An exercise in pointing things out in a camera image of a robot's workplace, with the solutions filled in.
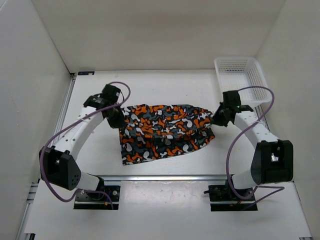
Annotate orange camouflage shorts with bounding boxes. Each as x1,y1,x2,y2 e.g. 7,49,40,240
118,104,215,166

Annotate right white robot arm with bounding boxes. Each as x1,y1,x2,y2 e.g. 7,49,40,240
211,90,294,200

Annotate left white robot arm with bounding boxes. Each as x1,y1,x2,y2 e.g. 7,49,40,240
39,82,125,200

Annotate white plastic mesh basket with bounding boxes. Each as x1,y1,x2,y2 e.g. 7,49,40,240
214,56,272,108

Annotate right aluminium rail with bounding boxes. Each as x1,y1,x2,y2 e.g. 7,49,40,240
254,105,270,131

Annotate aluminium rail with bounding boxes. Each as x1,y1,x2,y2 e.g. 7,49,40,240
254,105,270,131
99,174,227,182
49,72,78,139

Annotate left aluminium rail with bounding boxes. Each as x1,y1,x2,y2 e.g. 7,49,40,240
49,72,78,139

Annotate front aluminium rail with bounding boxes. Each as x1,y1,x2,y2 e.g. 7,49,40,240
99,174,227,182

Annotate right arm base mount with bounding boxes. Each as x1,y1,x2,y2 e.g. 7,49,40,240
203,184,258,212

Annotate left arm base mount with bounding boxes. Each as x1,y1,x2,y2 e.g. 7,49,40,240
73,182,121,211

